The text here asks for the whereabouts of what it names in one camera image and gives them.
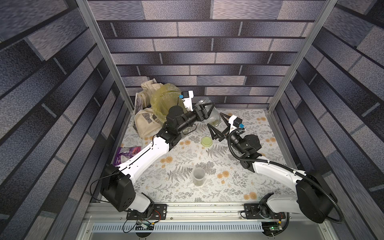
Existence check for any glass jar with green lid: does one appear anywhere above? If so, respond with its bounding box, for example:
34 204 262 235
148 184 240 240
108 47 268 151
205 105 221 127

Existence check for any green jar lid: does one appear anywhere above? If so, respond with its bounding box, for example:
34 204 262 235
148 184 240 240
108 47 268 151
201 136 213 148

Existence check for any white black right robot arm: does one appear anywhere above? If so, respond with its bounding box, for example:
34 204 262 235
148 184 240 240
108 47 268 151
208 114 344 224

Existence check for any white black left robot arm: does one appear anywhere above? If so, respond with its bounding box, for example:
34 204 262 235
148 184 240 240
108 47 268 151
100 103 215 213

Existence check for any floral patterned table mat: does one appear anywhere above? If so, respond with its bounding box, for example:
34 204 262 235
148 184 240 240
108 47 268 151
134 123 292 203

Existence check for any yellow plastic bin liner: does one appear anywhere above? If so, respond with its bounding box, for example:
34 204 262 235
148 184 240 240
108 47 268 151
151 84 187 119

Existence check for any grey mesh waste bin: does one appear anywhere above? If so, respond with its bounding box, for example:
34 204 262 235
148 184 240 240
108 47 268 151
159 115 167 125

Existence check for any short frosted plastic cup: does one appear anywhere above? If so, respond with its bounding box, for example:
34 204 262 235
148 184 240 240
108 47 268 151
192 167 206 187

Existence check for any purple snack packet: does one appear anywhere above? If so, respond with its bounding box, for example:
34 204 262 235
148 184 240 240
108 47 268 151
113 146 141 167

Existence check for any black corrugated cable conduit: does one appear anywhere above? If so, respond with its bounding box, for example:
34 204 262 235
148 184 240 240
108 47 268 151
227 128 344 223

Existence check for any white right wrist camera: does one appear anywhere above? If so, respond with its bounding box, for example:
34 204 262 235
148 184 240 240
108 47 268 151
229 115 244 133

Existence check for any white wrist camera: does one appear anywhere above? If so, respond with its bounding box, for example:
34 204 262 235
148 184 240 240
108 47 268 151
179 91 194 112
229 115 244 133

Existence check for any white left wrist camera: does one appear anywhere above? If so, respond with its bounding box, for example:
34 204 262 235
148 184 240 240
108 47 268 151
179 91 194 112

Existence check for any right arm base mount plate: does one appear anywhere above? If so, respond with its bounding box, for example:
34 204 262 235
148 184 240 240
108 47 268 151
242 203 287 220

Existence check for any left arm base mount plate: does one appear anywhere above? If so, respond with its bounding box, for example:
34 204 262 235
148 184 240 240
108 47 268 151
126 204 168 221

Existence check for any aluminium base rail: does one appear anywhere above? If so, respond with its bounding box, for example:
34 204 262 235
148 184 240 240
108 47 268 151
80 201 334 232

